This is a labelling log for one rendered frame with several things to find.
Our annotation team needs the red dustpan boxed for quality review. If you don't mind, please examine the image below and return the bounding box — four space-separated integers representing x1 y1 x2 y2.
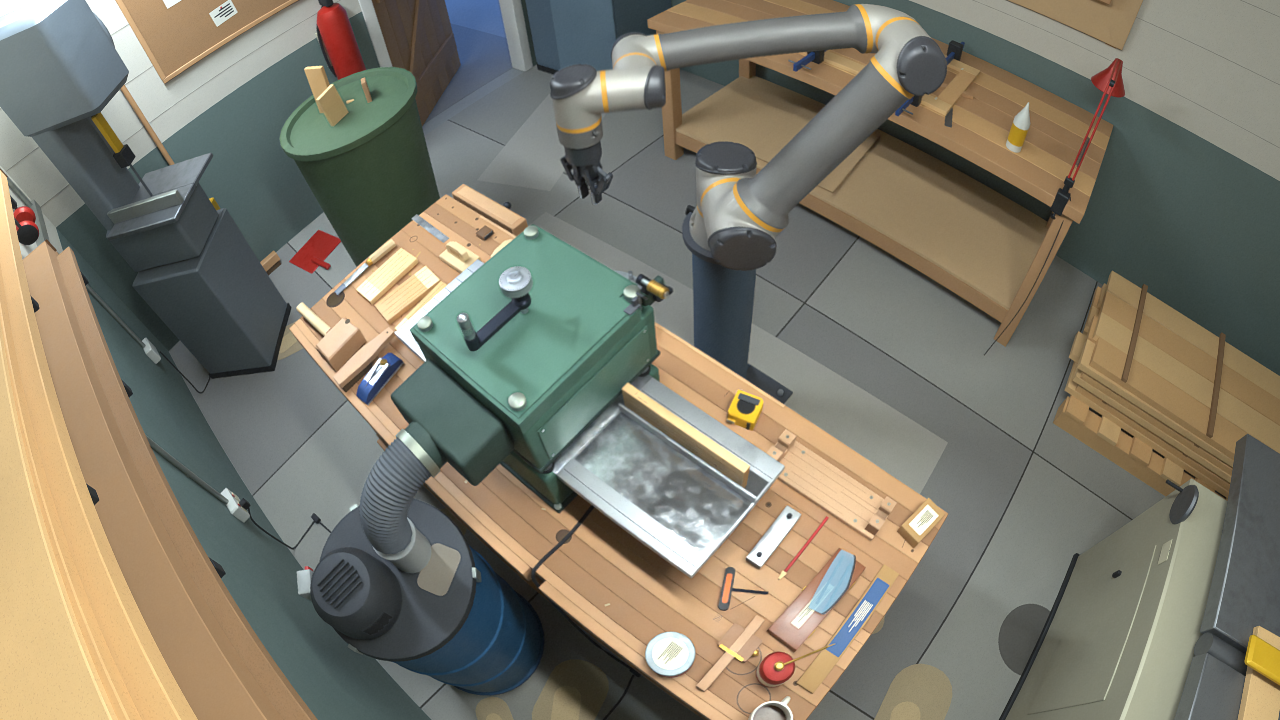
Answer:
289 229 344 274

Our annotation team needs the small wooden box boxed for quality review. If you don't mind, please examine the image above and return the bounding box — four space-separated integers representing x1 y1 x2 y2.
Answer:
896 499 947 549

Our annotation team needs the brown wooden door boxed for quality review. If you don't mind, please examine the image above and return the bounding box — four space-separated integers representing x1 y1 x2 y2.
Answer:
374 0 462 123

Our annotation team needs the wooden workbench with shelf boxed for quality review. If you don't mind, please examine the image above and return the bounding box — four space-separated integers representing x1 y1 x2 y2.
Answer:
647 0 1114 347

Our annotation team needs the grey blue cabinet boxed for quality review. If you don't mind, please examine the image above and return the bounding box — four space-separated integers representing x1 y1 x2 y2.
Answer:
524 0 617 73

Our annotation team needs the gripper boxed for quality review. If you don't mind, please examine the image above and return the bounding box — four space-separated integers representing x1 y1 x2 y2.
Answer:
561 145 614 205

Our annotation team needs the light blue brush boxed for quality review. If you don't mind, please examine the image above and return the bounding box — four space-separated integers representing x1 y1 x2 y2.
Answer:
804 549 859 617

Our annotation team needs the pale wood offcut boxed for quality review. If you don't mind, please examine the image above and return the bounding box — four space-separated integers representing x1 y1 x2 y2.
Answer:
304 65 350 127

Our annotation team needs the stack of wooden boards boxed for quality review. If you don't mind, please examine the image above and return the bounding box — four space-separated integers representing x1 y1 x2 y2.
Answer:
1054 270 1280 499

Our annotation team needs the black crank handle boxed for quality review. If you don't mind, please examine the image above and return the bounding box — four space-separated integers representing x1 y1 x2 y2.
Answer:
457 292 533 352

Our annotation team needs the long wooden counter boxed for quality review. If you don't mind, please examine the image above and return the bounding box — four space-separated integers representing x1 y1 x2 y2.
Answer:
0 168 313 720

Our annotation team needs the yellow block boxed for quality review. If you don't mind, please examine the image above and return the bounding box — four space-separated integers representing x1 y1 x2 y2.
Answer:
1244 627 1280 692

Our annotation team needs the white round tin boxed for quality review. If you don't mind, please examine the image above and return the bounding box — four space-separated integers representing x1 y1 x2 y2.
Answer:
644 630 698 678

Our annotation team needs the small tan wood block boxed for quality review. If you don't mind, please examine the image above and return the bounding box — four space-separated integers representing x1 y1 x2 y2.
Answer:
794 649 837 694

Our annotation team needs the grey beige table saw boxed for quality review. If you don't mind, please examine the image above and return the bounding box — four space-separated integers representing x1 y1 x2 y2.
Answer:
998 434 1280 720

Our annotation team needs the thin wooden stick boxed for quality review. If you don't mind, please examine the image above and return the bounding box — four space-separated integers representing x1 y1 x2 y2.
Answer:
694 614 767 694

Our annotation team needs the grey corrugated dust hose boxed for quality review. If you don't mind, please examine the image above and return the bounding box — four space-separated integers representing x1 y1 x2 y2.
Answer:
357 425 447 577

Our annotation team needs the cork notice board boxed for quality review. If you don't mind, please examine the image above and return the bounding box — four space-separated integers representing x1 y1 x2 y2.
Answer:
114 0 303 84

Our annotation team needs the green benchtop thicknesser body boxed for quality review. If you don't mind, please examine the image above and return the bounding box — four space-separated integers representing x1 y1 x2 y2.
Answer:
392 228 787 578

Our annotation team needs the red clamp lamp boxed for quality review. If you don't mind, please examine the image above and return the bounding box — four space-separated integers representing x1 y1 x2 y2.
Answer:
1047 58 1127 219

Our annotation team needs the wooden bench rack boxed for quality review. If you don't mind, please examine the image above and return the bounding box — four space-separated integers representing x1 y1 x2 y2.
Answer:
768 429 898 542

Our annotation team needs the blue grey dust collector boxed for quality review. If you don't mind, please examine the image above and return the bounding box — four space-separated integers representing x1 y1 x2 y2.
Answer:
309 500 547 697

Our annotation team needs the wooden bench stop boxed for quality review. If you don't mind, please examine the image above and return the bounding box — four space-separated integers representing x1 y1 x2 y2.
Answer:
451 184 529 237

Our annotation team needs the pale wooden test board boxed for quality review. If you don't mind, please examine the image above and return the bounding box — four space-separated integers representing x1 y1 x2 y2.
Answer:
620 383 752 489

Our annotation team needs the red pencil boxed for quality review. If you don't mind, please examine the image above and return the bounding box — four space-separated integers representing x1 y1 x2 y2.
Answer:
777 515 831 582

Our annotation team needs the red fire extinguisher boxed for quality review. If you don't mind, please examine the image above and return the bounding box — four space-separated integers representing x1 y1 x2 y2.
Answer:
316 0 367 81

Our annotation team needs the grey standing machine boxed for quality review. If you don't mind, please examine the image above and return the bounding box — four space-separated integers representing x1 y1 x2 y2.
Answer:
0 0 292 380

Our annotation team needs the brown flat board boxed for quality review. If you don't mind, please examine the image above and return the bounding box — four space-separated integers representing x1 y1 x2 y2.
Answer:
767 584 853 652

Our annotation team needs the blue printed rule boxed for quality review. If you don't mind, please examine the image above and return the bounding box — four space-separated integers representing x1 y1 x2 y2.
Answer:
827 576 892 657

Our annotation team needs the green round waste drum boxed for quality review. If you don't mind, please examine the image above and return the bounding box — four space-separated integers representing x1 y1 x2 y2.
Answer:
279 66 442 267

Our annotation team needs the white steel rule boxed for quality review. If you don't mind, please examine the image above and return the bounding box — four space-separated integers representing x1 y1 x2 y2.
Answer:
745 506 803 570

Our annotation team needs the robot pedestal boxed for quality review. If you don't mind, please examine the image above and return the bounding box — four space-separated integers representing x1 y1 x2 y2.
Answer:
684 205 793 404

